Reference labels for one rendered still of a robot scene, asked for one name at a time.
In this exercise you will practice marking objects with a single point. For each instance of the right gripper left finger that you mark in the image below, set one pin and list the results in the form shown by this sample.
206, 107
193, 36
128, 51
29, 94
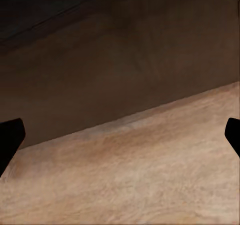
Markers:
12, 134

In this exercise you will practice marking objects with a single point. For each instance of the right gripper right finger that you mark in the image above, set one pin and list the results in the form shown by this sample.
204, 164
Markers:
232, 133

